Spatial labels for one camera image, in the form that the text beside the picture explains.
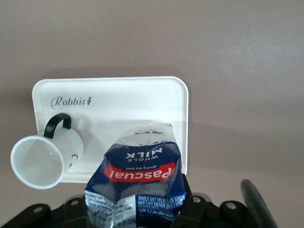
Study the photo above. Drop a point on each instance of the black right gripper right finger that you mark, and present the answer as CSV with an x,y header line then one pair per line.
x,y
202,213

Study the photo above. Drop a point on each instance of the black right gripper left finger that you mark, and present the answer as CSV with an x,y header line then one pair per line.
x,y
59,216

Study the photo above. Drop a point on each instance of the white smiley face mug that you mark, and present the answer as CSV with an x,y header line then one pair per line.
x,y
35,164

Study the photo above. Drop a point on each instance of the blue Pascual milk carton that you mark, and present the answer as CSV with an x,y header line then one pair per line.
x,y
140,171

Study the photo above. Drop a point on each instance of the cream Rabbit print tray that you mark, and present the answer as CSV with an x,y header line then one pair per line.
x,y
130,107

